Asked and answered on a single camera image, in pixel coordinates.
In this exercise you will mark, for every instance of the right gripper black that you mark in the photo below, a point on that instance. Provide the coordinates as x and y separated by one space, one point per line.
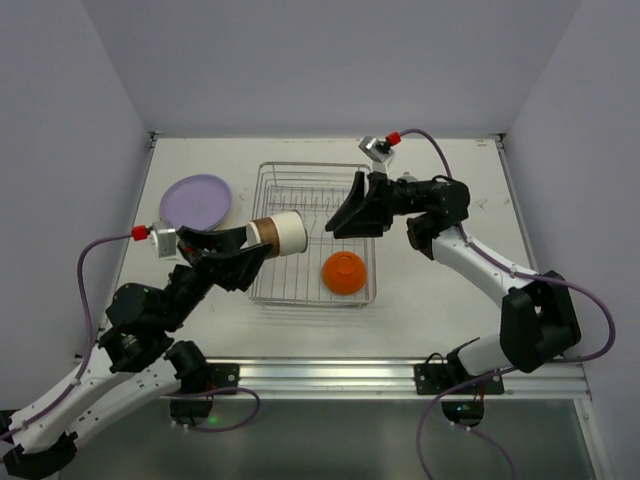
378 198

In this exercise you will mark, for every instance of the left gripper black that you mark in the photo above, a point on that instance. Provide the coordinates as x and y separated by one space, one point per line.
198 260

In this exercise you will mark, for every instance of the white brown cup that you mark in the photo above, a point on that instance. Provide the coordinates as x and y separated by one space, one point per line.
285 232

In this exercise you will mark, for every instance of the purple plate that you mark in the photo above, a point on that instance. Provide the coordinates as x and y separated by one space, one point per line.
199 202

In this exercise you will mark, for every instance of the orange bowl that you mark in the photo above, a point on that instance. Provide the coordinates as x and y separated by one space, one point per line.
344 273

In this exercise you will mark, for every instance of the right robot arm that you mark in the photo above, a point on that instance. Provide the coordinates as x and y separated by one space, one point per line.
538 322

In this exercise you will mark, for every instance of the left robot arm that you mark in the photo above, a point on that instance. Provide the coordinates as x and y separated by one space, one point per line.
136 360

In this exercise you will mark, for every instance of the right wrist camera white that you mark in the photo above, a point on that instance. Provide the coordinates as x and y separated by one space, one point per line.
379 151

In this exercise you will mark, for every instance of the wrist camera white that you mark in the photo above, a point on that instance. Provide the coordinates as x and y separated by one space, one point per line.
379 151
164 239

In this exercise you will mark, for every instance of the metal wire dish rack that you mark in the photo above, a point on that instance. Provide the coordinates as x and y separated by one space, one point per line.
315 191

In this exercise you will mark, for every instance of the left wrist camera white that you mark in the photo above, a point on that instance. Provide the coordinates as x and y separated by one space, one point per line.
164 239

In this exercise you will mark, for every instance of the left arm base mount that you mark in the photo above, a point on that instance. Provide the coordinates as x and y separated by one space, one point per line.
193 411

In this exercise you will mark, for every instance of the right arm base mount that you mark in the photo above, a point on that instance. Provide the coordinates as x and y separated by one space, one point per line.
439 373

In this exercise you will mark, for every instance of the aluminium mounting rail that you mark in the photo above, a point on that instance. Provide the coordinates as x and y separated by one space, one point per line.
387 379

